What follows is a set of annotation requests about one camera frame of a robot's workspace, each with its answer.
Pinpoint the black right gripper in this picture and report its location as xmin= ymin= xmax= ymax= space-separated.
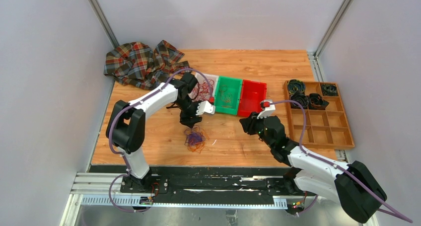
xmin=240 ymin=111 xmax=275 ymax=148

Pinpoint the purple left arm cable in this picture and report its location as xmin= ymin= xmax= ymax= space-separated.
xmin=108 ymin=68 xmax=214 ymax=213

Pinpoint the right aluminium corner post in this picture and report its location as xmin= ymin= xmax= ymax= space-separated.
xmin=313 ymin=0 xmax=353 ymax=58

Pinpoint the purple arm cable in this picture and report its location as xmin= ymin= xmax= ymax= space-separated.
xmin=108 ymin=68 xmax=214 ymax=213
xmin=270 ymin=100 xmax=414 ymax=224

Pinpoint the red plastic bin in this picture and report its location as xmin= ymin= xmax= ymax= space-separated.
xmin=237 ymin=79 xmax=267 ymax=117

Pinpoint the aluminium frame rail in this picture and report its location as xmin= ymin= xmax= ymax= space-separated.
xmin=71 ymin=173 xmax=314 ymax=210

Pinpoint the coloured cable bundle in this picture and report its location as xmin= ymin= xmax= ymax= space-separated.
xmin=183 ymin=126 xmax=210 ymax=154

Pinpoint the white plastic bin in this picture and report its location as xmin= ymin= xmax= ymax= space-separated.
xmin=189 ymin=73 xmax=219 ymax=101

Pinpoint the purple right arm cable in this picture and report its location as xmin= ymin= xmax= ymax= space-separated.
xmin=270 ymin=100 xmax=414 ymax=224

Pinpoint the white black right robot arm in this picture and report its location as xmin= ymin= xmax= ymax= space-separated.
xmin=239 ymin=112 xmax=387 ymax=223

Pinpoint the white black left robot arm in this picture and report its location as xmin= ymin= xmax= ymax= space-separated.
xmin=106 ymin=73 xmax=214 ymax=193

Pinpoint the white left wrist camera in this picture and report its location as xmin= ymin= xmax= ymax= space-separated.
xmin=196 ymin=100 xmax=215 ymax=116

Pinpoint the left aluminium corner post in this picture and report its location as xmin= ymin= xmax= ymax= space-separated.
xmin=88 ymin=0 xmax=120 ymax=48

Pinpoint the red cable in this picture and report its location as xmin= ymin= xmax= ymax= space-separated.
xmin=191 ymin=79 xmax=216 ymax=102

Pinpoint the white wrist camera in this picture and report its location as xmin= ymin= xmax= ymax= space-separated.
xmin=257 ymin=99 xmax=276 ymax=119
xmin=196 ymin=100 xmax=215 ymax=116

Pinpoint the wooden compartment tray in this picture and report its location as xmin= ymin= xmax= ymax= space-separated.
xmin=283 ymin=79 xmax=355 ymax=150

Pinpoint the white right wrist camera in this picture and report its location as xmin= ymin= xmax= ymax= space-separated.
xmin=257 ymin=99 xmax=276 ymax=119

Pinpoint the plaid cloth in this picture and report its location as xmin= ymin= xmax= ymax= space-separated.
xmin=103 ymin=40 xmax=190 ymax=90

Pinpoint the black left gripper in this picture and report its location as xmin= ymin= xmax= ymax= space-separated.
xmin=175 ymin=97 xmax=205 ymax=128

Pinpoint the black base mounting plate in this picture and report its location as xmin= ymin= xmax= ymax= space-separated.
xmin=89 ymin=165 xmax=314 ymax=207

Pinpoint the green plastic bin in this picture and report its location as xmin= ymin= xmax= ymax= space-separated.
xmin=214 ymin=76 xmax=243 ymax=115

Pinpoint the aluminium corner post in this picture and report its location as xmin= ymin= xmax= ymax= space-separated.
xmin=88 ymin=0 xmax=120 ymax=48
xmin=313 ymin=0 xmax=353 ymax=58

